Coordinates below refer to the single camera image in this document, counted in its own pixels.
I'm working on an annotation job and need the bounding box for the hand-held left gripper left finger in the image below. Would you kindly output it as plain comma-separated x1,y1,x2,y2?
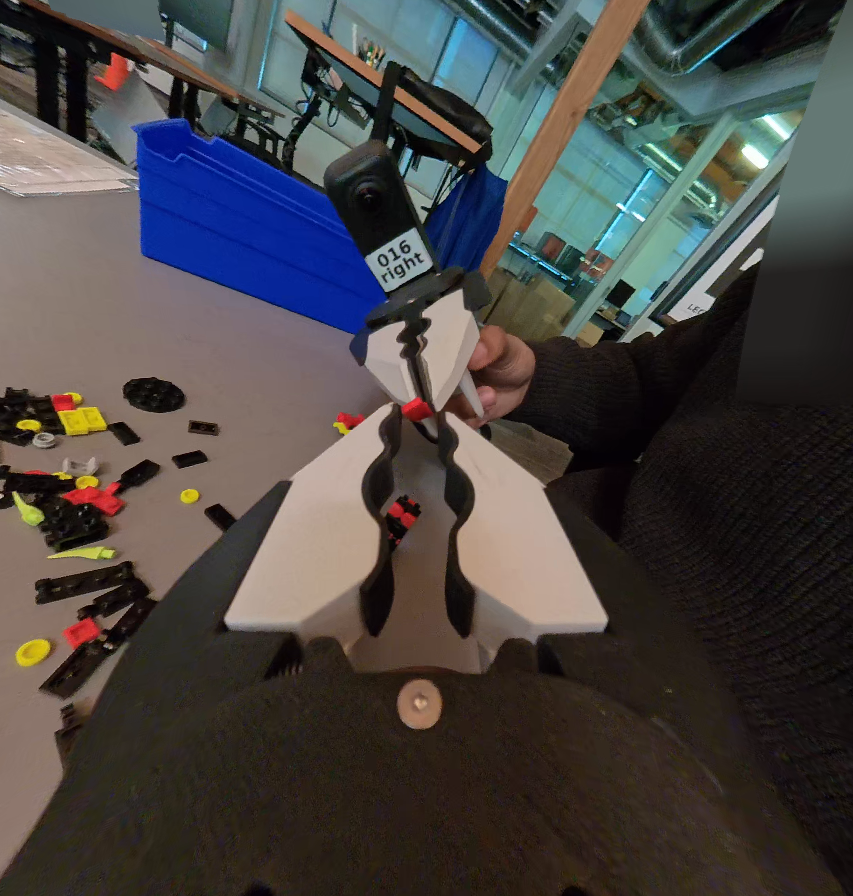
224,402,406,665

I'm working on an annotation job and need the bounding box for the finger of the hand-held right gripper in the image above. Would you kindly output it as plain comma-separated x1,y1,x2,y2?
418,287,483,417
350,316,427,408

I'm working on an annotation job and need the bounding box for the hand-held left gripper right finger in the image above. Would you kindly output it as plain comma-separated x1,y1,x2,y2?
437,412,609,667

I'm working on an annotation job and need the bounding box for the long black red yellow lego build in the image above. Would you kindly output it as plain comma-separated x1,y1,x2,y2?
385,495,422,554

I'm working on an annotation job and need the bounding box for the pile of lego pieces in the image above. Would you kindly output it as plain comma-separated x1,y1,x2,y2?
0,387,203,701

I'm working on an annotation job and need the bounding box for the black round lego plate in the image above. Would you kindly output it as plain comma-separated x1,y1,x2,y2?
123,377,187,414

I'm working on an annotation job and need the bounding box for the person's right hand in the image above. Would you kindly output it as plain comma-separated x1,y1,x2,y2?
444,325,538,429

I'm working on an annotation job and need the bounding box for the stack of cardboard boxes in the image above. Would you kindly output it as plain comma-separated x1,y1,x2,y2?
486,269,602,345

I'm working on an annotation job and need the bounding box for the dark blue container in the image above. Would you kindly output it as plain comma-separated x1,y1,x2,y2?
426,168,508,277

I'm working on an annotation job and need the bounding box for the background wooden desk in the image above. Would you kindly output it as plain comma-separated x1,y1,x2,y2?
284,10,494,169

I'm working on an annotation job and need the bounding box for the blue plastic bin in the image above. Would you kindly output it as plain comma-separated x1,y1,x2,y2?
133,118,389,336

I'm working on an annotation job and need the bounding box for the clear plastic bag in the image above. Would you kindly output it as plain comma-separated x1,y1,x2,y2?
0,94,140,197

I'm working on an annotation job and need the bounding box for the cluster of silver pipes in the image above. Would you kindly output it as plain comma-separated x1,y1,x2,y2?
636,0,847,74

